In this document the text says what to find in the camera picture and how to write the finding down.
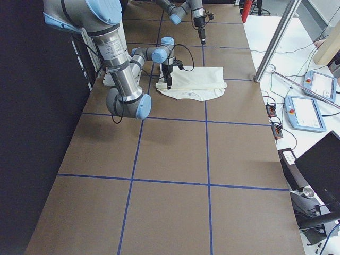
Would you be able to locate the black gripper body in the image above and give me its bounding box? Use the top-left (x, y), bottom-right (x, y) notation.
top-left (193, 16), bottom-right (205, 30)
top-left (161, 64), bottom-right (173, 79)

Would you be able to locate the cream long sleeve shirt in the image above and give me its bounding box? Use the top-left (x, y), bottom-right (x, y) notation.
top-left (156, 66), bottom-right (227, 101)

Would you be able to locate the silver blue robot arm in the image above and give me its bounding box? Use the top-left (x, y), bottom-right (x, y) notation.
top-left (44, 0), bottom-right (174, 120)
top-left (154, 0), bottom-right (209, 45)

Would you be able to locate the red cylinder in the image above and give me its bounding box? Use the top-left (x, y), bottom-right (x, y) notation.
top-left (241, 0), bottom-right (253, 23)

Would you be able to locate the black orange adapter far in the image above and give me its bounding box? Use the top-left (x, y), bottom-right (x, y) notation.
top-left (265, 103), bottom-right (277, 118)

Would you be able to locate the black orange adapter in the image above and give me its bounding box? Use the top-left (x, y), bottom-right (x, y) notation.
top-left (271, 122), bottom-right (283, 140)
top-left (265, 103), bottom-right (277, 118)

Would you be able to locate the reacher grabber stick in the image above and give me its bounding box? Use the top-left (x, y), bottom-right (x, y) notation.
top-left (272, 71), bottom-right (340, 109)

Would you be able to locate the black orange adapter near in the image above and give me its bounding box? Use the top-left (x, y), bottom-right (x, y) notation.
top-left (271, 122), bottom-right (283, 140)

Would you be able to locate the wooden board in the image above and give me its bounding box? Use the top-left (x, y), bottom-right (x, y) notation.
top-left (313, 21), bottom-right (340, 65)

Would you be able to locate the near teach pendant tablet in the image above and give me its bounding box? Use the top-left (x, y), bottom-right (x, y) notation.
top-left (284, 96), bottom-right (326, 133)

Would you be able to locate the teach pendant tablet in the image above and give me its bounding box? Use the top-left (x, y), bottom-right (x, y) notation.
top-left (303, 71), bottom-right (337, 103)
top-left (284, 96), bottom-right (326, 133)

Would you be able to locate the far teach pendant tablet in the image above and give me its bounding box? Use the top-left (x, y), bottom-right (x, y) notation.
top-left (303, 71), bottom-right (337, 103)

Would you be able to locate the black box with label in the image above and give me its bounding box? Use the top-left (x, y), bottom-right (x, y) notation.
top-left (278, 148), bottom-right (309, 191)

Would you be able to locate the black laptop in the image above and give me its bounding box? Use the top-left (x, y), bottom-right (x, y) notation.
top-left (295, 131), bottom-right (339, 211)

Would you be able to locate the silver metal cup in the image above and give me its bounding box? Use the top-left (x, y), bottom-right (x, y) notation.
top-left (297, 186), bottom-right (315, 199)

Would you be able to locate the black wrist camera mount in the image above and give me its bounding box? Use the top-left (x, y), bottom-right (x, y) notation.
top-left (173, 59), bottom-right (184, 70)

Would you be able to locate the aluminium frame post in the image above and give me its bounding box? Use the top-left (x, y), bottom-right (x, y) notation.
top-left (253, 0), bottom-right (302, 83)

